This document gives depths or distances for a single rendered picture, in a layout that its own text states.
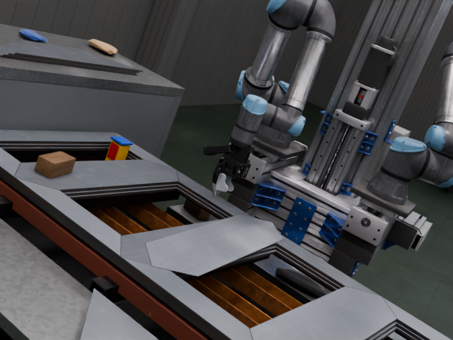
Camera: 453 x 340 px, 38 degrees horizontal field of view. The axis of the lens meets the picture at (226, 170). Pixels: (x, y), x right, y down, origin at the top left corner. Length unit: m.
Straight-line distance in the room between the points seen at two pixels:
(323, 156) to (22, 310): 1.47
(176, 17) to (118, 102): 3.75
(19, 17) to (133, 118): 2.46
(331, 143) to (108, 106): 0.89
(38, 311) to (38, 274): 0.16
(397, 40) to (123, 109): 1.11
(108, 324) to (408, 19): 1.68
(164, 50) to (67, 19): 1.23
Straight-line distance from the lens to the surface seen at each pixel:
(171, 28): 6.34
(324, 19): 2.29
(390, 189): 2.46
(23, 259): 1.73
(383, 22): 2.65
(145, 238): 1.82
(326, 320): 1.80
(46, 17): 5.31
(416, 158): 2.46
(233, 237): 2.06
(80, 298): 1.64
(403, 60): 2.63
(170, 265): 1.72
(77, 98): 2.50
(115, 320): 1.52
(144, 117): 2.81
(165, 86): 2.84
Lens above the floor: 1.57
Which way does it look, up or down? 15 degrees down
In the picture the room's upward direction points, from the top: 22 degrees clockwise
